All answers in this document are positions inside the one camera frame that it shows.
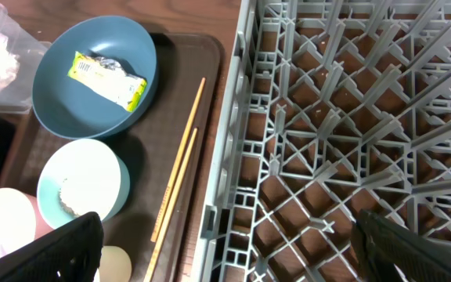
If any white cup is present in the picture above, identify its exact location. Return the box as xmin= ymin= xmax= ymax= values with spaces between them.
xmin=93 ymin=246 xmax=132 ymax=282

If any brown serving tray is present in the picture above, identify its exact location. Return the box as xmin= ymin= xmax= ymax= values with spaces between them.
xmin=0 ymin=33 xmax=226 ymax=282

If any grey dishwasher rack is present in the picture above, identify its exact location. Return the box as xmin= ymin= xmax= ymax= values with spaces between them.
xmin=190 ymin=1 xmax=451 ymax=281

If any green yellow snack wrapper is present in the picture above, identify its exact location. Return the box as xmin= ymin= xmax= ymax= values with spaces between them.
xmin=67 ymin=51 xmax=147 ymax=112

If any wooden chopstick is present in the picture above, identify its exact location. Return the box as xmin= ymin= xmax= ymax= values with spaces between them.
xmin=143 ymin=128 xmax=198 ymax=282
xmin=150 ymin=78 xmax=206 ymax=242

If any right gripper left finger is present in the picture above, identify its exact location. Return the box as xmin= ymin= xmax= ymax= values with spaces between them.
xmin=0 ymin=211 xmax=103 ymax=281

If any wooden chopstick right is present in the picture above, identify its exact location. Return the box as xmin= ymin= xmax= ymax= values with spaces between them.
xmin=143 ymin=128 xmax=198 ymax=282

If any light blue rice bowl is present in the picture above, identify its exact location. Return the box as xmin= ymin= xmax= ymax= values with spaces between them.
xmin=37 ymin=139 xmax=131 ymax=229

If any dark blue bowl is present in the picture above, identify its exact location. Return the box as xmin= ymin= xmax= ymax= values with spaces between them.
xmin=31 ymin=16 xmax=159 ymax=139

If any clear plastic waste bin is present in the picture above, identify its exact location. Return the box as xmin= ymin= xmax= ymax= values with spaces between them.
xmin=0 ymin=4 xmax=51 ymax=114

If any wooden chopstick left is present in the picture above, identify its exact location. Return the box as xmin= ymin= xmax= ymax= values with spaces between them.
xmin=150 ymin=78 xmax=206 ymax=242

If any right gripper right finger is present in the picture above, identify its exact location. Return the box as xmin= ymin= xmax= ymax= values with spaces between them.
xmin=351 ymin=210 xmax=451 ymax=281

